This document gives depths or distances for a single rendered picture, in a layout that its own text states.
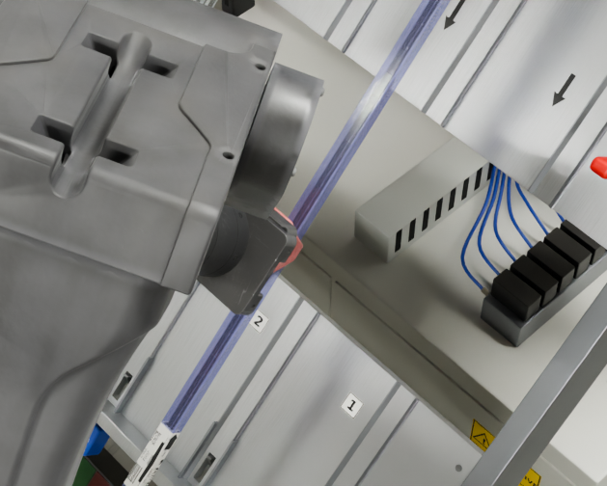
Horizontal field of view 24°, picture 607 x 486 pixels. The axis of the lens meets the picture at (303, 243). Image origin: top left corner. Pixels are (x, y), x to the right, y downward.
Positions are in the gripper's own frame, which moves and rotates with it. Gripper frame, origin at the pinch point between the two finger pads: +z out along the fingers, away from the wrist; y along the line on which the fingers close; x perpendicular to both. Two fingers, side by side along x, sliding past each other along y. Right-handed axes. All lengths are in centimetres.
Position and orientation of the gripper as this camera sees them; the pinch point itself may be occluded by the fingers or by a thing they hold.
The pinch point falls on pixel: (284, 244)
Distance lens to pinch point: 102.7
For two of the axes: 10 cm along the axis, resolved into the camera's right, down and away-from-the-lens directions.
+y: -6.8, -5.7, 4.6
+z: 5.1, 0.8, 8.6
